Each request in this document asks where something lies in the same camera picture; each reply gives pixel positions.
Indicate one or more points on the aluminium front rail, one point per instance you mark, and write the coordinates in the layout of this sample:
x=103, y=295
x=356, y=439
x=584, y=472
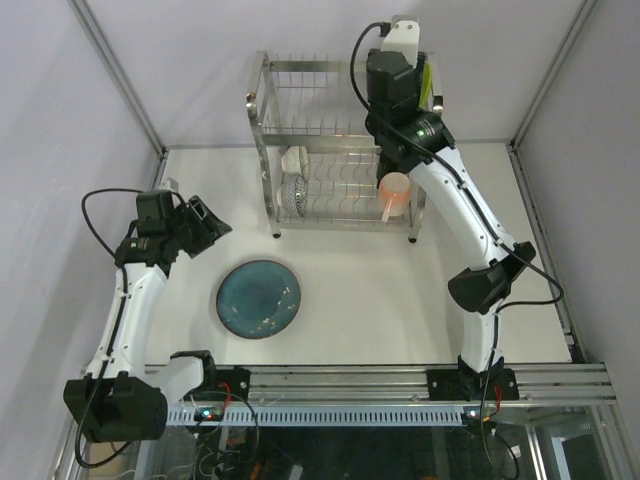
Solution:
x=526, y=384

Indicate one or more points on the pink ceramic mug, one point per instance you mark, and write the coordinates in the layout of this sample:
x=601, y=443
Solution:
x=394, y=195

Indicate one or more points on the blue glazed ceramic plate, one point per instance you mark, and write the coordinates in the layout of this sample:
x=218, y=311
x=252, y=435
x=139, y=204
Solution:
x=258, y=299

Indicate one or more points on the dark blue patterned bowl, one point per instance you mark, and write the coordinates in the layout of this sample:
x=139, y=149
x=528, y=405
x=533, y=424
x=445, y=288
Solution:
x=292, y=196

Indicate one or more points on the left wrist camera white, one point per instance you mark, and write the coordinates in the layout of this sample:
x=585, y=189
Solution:
x=169, y=184

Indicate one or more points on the black mug cream inside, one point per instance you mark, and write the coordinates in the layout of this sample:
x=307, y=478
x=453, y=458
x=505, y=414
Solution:
x=385, y=166

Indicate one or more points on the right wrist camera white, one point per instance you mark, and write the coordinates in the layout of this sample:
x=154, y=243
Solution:
x=403, y=37

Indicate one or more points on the lime green plate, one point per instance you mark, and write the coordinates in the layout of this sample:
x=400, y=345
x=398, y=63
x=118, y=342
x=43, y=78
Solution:
x=426, y=86

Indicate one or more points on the teal patterned white bowl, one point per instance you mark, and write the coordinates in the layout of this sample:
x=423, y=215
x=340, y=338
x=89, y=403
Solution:
x=295, y=161

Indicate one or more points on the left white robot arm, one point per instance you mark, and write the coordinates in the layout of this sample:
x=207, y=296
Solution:
x=116, y=400

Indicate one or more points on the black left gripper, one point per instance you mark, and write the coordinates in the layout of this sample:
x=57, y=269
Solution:
x=201, y=232

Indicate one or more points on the aluminium frame post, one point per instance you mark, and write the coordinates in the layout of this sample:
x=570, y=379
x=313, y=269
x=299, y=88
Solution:
x=114, y=68
x=561, y=55

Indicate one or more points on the aluminium frame post left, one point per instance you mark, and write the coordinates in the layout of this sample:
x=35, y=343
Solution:
x=114, y=68

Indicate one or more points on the perforated cable tray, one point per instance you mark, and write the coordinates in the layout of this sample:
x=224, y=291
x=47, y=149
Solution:
x=320, y=416

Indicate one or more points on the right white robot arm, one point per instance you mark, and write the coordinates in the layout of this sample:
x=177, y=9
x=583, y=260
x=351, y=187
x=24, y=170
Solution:
x=416, y=142

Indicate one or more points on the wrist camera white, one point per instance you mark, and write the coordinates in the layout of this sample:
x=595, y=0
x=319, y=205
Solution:
x=169, y=184
x=403, y=37

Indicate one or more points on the stainless steel dish rack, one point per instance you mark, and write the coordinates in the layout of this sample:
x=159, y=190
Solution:
x=310, y=103

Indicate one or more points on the aluminium frame post right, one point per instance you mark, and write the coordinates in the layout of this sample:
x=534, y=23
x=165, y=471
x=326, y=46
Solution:
x=561, y=55

